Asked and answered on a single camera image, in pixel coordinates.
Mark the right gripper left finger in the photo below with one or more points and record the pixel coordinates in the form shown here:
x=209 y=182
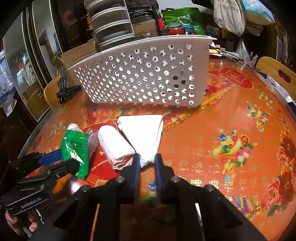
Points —
x=93 y=213

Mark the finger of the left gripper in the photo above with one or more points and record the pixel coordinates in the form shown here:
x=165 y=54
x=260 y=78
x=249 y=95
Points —
x=60 y=170
x=50 y=158

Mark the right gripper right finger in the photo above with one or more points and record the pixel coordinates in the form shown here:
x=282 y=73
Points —
x=202 y=213

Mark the green foil pouch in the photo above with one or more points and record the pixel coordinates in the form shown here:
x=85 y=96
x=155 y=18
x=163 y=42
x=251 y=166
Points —
x=74 y=145

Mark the white pink towel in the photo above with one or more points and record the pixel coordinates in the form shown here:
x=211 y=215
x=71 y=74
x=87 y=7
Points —
x=116 y=148

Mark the white cloth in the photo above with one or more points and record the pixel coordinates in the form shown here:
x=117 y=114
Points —
x=144 y=134

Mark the person's left hand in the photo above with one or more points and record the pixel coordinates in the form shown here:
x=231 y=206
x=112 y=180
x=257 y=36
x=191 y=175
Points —
x=17 y=224

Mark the small white roll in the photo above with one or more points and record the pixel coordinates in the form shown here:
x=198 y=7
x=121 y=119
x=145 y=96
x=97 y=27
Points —
x=74 y=127

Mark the left yellow wooden chair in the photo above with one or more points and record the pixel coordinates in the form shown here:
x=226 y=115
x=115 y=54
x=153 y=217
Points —
x=50 y=92

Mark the yellow wooden chair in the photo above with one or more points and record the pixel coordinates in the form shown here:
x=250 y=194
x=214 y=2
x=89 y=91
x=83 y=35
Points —
x=50 y=92
x=280 y=77

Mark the black phone stand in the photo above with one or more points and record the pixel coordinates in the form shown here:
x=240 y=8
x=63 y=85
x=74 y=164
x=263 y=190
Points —
x=65 y=93

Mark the red floral tablecloth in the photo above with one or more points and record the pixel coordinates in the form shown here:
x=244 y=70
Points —
x=241 y=140

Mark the brown cardboard box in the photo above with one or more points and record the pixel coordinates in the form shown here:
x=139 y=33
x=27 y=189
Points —
x=72 y=57

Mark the white perforated plastic basket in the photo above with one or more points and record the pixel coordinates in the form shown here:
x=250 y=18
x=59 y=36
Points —
x=168 y=70

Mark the grey white tiered rack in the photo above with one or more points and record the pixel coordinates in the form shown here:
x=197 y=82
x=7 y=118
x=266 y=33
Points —
x=110 y=21

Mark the right yellow wooden chair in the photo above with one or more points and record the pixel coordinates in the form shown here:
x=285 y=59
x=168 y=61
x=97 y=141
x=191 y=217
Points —
x=280 y=77

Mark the green shopping bag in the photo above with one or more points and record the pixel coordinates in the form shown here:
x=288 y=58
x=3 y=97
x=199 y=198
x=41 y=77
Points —
x=188 y=18

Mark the beige canvas tote bag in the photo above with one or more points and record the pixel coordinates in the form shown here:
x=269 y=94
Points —
x=230 y=15

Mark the blue printed tote bag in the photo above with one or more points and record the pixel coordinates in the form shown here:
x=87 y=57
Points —
x=257 y=12

